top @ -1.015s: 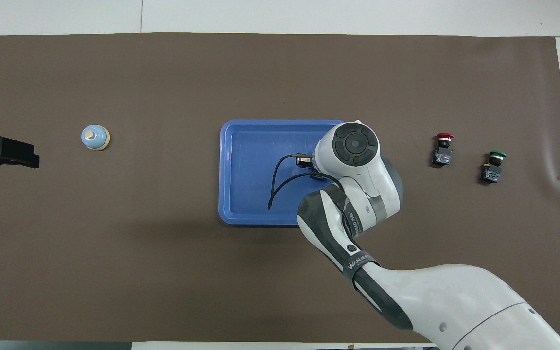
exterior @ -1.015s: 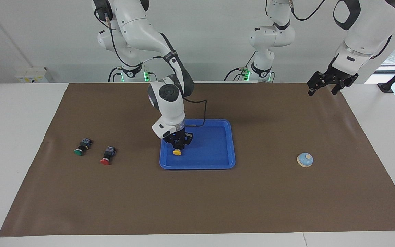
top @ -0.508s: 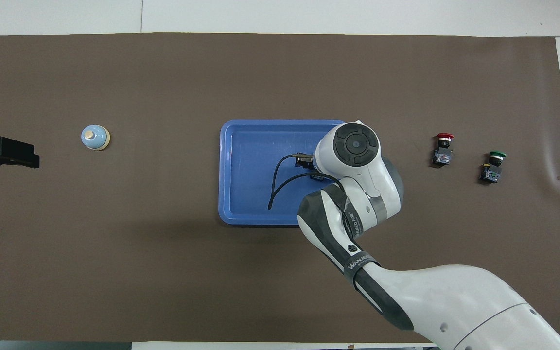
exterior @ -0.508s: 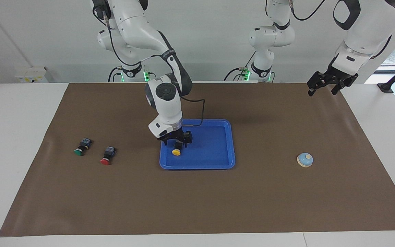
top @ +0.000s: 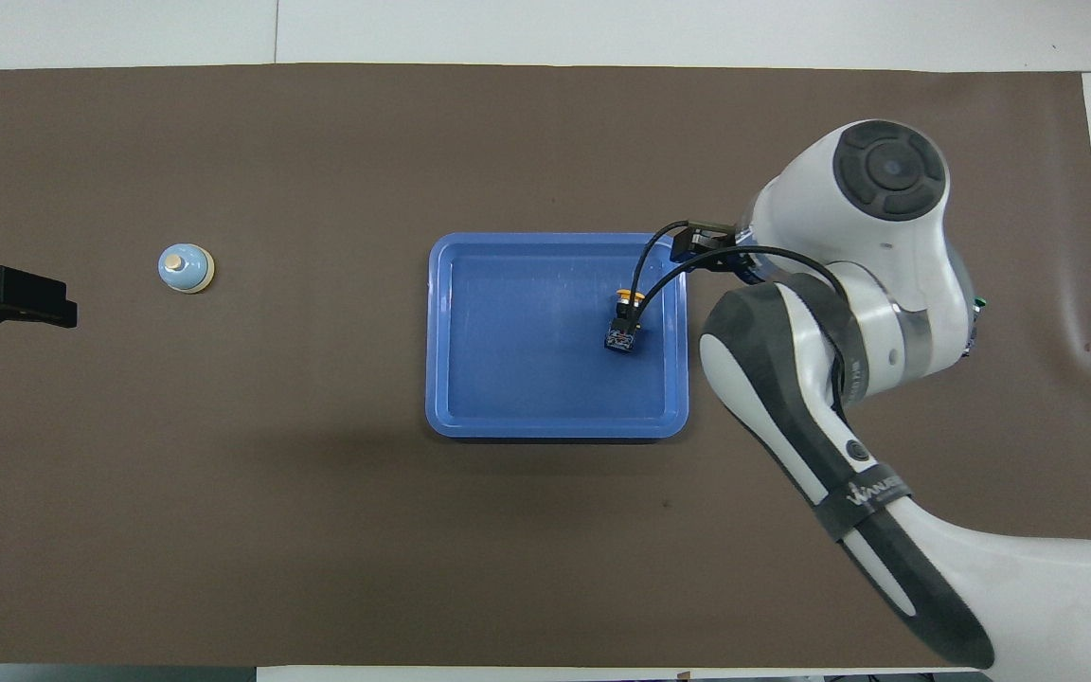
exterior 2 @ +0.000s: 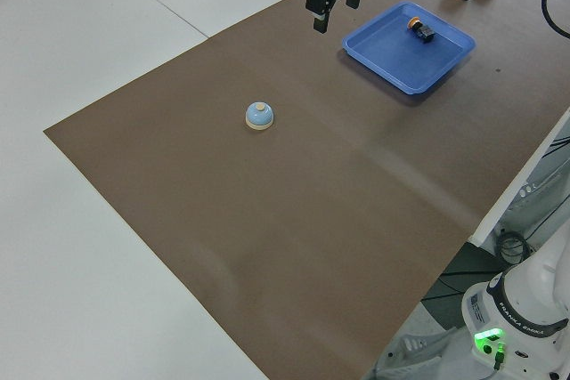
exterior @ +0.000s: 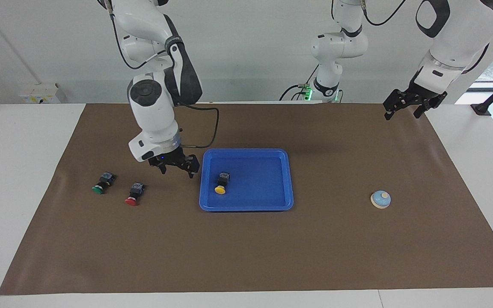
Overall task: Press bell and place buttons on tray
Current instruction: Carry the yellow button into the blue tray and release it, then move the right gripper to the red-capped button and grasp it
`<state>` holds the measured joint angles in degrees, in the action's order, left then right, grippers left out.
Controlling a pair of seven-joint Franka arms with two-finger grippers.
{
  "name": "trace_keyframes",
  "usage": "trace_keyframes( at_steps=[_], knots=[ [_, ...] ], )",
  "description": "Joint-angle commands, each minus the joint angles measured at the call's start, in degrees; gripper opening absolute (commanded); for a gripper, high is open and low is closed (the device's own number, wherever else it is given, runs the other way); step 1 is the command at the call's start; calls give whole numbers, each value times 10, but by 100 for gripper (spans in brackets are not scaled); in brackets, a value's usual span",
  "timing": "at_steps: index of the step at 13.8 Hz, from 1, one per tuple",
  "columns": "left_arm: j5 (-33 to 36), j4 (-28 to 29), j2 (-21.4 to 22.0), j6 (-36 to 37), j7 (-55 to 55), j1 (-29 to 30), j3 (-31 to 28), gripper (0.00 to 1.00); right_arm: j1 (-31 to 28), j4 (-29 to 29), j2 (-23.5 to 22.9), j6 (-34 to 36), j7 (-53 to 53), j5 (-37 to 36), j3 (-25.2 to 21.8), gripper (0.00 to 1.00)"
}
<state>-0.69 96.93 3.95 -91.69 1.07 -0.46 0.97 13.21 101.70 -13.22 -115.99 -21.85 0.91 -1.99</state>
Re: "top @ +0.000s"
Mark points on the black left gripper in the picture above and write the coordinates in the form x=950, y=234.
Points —
x=25, y=298

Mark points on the brown table mat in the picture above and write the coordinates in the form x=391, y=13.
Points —
x=318, y=521

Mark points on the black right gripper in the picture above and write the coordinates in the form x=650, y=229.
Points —
x=706, y=246

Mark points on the yellow push button switch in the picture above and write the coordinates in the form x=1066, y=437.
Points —
x=623, y=333

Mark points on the blue plastic tray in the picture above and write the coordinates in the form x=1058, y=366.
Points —
x=527, y=360

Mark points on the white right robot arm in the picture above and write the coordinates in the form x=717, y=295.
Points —
x=886, y=284

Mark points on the light blue service bell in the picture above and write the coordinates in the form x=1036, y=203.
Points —
x=184, y=270

